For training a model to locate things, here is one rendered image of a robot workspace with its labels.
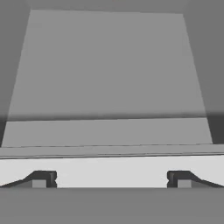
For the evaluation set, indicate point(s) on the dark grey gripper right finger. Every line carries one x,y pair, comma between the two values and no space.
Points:
180,176

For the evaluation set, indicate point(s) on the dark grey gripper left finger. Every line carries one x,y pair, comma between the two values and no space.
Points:
43,176

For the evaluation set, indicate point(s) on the pale grey fridge body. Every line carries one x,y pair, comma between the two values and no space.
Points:
112,170

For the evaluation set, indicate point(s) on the grey fridge door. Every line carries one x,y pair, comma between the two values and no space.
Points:
108,73

